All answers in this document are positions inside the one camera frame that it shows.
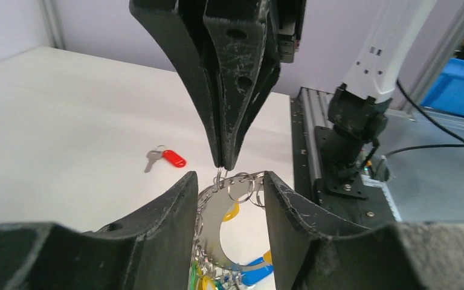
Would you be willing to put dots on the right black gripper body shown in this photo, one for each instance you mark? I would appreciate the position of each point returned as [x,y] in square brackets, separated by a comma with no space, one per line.
[290,17]

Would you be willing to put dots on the red tagged key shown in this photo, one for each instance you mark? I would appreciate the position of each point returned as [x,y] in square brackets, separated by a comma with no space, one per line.
[161,152]

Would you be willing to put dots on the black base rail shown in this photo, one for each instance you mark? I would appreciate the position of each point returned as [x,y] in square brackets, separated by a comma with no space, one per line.
[334,172]

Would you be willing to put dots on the right aluminium frame post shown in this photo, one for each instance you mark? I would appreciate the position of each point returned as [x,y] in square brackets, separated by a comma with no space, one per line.
[441,34]

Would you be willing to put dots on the aluminium frame post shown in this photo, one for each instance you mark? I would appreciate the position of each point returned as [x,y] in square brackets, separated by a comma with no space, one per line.
[441,34]
[53,24]

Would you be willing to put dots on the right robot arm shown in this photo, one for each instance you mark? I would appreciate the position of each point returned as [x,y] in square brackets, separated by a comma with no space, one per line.
[358,106]

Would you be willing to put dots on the blue plastic bin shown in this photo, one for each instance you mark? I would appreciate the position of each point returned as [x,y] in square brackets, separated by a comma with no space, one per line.
[447,93]

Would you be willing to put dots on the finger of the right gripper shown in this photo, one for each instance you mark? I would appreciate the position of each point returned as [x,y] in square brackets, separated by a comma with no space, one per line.
[178,28]
[244,37]

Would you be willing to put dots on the left aluminium frame post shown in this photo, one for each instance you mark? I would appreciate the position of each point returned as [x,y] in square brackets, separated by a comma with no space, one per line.
[53,24]

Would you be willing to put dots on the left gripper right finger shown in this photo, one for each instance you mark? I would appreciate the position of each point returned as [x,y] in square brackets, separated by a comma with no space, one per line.
[313,248]

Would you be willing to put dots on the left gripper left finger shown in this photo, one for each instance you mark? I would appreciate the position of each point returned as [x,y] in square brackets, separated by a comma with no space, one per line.
[150,248]

